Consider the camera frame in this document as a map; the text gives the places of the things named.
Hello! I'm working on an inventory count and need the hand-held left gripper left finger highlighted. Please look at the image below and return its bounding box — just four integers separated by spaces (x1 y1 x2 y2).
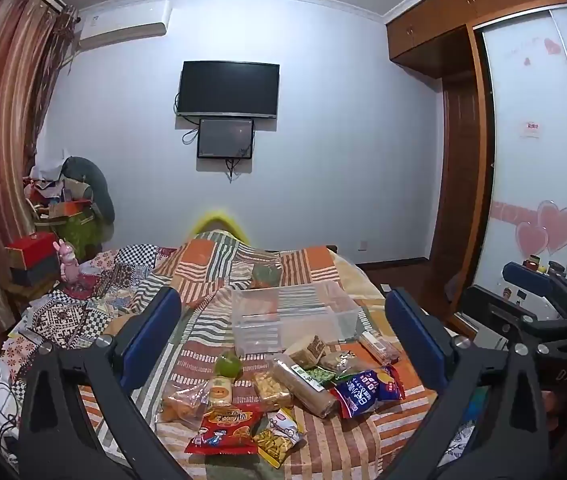
17 287 189 480

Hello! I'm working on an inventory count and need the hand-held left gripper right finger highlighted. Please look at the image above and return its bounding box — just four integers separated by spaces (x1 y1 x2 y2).
378 287 549 480

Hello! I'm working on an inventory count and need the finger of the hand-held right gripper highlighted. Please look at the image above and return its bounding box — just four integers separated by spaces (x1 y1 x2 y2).
458 285 567 356
502 261 567 318

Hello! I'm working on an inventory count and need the pink wafer packet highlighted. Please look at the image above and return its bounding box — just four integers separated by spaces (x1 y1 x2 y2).
358 331 400 366

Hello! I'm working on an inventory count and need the blue and red snack packet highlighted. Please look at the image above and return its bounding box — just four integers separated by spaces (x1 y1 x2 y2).
331 366 407 420

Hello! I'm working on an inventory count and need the silver nut packet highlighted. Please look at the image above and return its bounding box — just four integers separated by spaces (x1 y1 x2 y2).
319 350 364 376

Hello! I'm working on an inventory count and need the orange snack packet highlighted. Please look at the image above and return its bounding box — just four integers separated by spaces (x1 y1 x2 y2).
160 384 211 432

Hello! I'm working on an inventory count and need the round cookie packet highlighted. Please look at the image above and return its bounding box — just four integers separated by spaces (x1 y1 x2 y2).
206 377 235 407

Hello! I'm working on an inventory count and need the green pea packet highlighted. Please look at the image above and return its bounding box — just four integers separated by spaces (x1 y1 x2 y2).
306 366 339 388

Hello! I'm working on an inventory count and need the brown bread packet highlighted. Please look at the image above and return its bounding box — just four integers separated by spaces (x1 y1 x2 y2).
283 335 327 368

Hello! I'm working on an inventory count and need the long biscuit roll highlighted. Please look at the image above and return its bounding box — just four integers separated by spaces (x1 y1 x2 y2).
269 353 339 418

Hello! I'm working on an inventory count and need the clear plastic container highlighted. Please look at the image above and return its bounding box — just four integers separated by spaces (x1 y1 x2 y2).
230 280 359 356

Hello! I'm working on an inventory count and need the clear cracker packet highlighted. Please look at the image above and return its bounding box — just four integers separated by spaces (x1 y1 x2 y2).
252 369 294 411

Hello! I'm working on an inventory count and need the yellow chips packet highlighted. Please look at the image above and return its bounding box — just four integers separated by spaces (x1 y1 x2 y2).
252 407 305 470

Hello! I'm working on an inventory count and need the checkered patchwork quilt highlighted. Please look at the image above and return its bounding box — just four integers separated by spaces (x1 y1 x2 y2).
0 242 179 386

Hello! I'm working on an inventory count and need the pink bunny toy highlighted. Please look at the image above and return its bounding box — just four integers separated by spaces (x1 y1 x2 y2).
53 240 81 288

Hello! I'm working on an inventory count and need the brown wooden door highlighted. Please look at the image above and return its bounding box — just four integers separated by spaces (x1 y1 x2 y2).
428 25 494 321

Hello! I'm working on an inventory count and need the yellow chair back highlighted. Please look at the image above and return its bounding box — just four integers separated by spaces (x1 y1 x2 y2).
186 207 250 243

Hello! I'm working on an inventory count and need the green patterned box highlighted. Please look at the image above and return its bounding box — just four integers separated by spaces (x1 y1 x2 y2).
58 210 101 261

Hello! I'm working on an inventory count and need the orange striped blanket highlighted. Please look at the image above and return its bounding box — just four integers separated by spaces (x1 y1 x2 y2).
78 230 464 480

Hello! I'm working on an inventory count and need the dark grey box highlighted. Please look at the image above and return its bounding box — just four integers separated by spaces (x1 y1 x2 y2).
10 262 61 288

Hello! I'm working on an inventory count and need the white heart-print sliding door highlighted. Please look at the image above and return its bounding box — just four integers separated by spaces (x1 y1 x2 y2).
481 2 567 321

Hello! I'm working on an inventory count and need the red box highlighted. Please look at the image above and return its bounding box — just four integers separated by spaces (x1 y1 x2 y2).
4 232 59 271

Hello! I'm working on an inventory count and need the grey cushion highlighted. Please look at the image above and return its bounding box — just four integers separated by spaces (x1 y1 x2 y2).
60 156 116 223

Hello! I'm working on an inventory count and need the pile of clothes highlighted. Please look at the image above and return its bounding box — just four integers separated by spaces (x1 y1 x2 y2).
22 150 96 221

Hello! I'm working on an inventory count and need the small black monitor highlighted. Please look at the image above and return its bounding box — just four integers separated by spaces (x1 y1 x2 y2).
196 118 255 160

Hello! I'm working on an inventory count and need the wooden overhead cabinet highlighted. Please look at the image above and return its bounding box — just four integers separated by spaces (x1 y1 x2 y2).
386 0 567 78

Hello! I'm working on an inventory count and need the white air conditioner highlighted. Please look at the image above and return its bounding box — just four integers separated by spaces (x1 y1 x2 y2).
79 0 171 51

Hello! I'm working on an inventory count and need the black wall television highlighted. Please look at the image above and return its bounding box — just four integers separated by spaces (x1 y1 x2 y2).
176 60 280 120

